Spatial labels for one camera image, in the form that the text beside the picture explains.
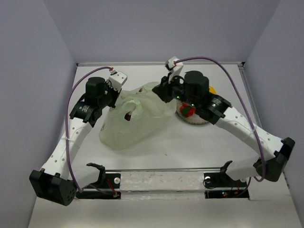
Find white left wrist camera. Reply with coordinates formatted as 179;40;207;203
108;70;128;92

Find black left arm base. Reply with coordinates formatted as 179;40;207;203
76;172;121;200

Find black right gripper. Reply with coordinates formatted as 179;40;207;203
153;71;200;107

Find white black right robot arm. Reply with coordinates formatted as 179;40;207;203
152;71;295;186

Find dark red fake cherries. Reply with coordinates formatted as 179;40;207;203
124;114;131;121

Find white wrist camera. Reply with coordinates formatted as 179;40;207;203
108;70;128;92
165;57;184;83

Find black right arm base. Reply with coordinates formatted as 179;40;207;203
203;172;250;199

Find red fake fruit bunch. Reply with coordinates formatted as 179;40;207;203
179;103;195;118

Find speckled grey round plate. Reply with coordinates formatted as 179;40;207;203
176;101;209;126

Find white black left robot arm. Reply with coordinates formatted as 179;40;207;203
29;72;127;206

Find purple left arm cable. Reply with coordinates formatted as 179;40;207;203
66;66;114;197

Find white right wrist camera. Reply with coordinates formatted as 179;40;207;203
165;57;184;83

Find yellow fake banana bunch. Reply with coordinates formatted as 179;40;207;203
209;86;217;95

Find green printed plastic bag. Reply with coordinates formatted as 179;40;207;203
99;82;177;150

